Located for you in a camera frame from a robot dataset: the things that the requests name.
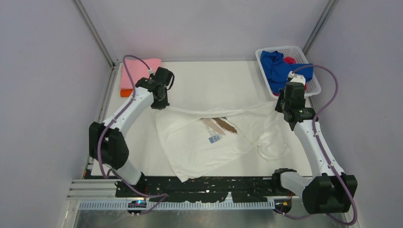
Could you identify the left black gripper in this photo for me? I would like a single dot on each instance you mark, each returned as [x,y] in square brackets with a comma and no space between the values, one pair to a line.
[162,105]

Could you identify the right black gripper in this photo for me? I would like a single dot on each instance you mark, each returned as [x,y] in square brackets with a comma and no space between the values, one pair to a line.
[278,107]

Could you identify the white printed t shirt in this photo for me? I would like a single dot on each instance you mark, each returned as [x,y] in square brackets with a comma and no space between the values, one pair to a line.
[197,142]

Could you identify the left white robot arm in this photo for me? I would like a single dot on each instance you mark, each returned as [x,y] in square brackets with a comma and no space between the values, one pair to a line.
[107,143]

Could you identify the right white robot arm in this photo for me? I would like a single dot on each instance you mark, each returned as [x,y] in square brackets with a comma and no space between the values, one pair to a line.
[330,188]

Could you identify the folded pink t shirt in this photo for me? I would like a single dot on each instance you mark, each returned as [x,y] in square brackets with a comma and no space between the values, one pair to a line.
[137,70]

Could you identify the blue t shirt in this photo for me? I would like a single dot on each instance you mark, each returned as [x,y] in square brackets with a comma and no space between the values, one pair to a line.
[266,59]

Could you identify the red t shirt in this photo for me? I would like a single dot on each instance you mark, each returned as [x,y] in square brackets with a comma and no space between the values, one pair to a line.
[291,60]

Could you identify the folded orange t shirt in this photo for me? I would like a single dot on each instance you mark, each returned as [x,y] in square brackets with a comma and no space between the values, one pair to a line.
[126,92]

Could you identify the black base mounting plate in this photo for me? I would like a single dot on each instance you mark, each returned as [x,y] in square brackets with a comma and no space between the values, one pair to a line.
[213,189]

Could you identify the white slotted cable duct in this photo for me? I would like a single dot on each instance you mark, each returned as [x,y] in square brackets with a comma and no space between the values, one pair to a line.
[142,205]

